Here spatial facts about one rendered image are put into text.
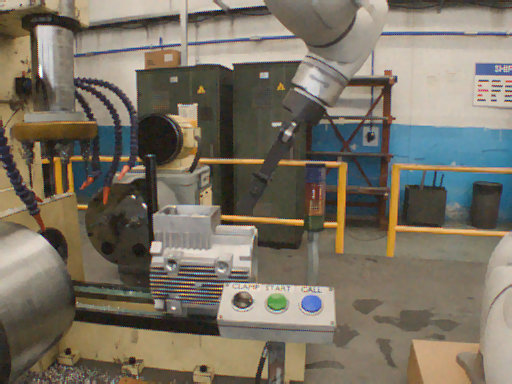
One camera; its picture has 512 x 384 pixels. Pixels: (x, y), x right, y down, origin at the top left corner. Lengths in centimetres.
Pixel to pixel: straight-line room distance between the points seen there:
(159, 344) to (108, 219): 41
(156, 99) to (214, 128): 75
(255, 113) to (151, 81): 125
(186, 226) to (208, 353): 28
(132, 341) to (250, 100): 321
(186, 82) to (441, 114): 353
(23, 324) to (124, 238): 57
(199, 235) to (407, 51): 520
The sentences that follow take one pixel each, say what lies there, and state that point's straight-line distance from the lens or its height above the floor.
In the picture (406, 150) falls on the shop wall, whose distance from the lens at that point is 564.
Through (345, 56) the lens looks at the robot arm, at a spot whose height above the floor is 143.
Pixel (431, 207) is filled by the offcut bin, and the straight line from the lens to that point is 530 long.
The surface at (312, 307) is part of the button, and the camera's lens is 55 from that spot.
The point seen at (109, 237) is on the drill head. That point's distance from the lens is 113.
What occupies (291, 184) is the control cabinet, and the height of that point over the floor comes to 73.
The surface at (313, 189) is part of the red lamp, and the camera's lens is 102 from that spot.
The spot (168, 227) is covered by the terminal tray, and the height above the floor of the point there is 112.
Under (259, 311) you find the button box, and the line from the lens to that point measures 55.
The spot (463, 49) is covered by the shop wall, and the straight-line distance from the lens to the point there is 588.
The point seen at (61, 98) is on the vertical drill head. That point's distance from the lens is 87.
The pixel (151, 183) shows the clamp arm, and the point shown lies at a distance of 94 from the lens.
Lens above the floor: 132
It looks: 10 degrees down
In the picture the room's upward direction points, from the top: straight up
